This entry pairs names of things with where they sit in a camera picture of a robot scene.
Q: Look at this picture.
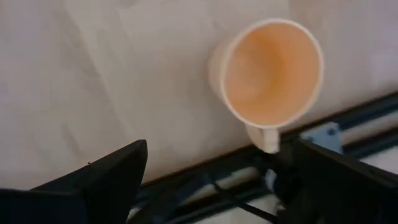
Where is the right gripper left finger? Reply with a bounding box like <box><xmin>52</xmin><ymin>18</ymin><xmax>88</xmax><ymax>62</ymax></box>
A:
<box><xmin>29</xmin><ymin>139</ymin><xmax>149</xmax><ymax>224</ymax></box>

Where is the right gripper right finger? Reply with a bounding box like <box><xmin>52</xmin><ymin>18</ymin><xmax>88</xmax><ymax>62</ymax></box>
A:
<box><xmin>294</xmin><ymin>139</ymin><xmax>398</xmax><ymax>224</ymax></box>

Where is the cream mug with handle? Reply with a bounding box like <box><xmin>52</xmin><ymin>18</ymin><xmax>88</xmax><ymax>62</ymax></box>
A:
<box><xmin>207</xmin><ymin>17</ymin><xmax>325</xmax><ymax>155</ymax></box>

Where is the silver corner bracket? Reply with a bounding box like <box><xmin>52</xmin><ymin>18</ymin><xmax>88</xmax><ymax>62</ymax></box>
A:
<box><xmin>300</xmin><ymin>121</ymin><xmax>343</xmax><ymax>155</ymax></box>

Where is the black table frame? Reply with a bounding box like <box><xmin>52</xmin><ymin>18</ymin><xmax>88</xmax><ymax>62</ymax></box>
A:
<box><xmin>127</xmin><ymin>91</ymin><xmax>398</xmax><ymax>224</ymax></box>

